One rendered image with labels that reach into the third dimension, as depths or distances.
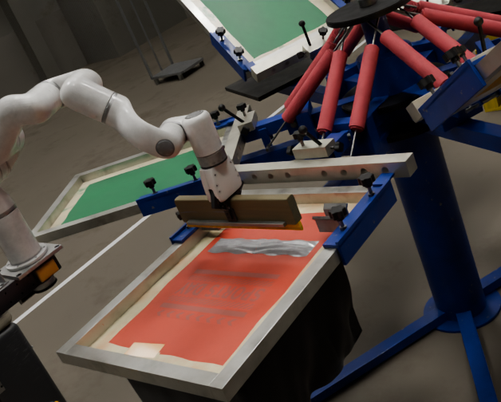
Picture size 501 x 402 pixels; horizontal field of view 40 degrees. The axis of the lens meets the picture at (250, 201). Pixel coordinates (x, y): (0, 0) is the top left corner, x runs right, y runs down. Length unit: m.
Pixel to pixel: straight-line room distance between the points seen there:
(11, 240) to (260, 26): 1.68
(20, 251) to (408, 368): 1.55
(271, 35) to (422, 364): 1.55
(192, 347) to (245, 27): 1.92
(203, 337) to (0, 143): 0.73
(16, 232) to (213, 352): 0.71
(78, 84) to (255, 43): 1.51
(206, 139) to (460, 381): 1.44
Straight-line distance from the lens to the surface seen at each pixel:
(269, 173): 2.17
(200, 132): 1.73
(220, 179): 1.78
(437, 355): 2.86
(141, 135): 1.71
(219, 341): 1.62
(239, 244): 1.97
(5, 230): 2.02
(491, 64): 1.58
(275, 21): 3.27
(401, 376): 2.81
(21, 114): 1.82
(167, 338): 1.73
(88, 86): 1.78
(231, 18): 3.32
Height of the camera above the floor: 1.82
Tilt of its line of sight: 23 degrees down
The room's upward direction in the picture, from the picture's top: 23 degrees counter-clockwise
